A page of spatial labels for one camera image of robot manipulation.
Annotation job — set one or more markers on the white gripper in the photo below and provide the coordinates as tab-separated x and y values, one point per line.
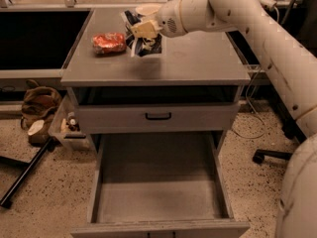
168	18

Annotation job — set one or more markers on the blue chip bag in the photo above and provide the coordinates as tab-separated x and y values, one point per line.
139	46

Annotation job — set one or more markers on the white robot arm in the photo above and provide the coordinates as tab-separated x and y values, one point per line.
290	67

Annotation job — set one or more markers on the orange chip bag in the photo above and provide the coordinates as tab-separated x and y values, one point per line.
109	43

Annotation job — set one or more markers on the grey drawer cabinet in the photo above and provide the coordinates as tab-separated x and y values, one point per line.
199	68

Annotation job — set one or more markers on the open middle drawer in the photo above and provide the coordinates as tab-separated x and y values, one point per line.
159	185

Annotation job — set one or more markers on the white bowl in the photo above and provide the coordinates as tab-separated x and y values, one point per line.
148	9

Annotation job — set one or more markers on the clear plastic bin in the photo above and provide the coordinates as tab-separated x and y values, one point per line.
65	127

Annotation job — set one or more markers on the brown backpack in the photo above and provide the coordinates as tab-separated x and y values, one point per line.
40	103

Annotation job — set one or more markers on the black office chair base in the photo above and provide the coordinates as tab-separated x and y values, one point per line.
260	155

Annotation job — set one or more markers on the black metal stand leg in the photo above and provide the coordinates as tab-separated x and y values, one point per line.
25	167

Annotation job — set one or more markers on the top drawer with black handle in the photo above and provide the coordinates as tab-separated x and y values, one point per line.
104	119

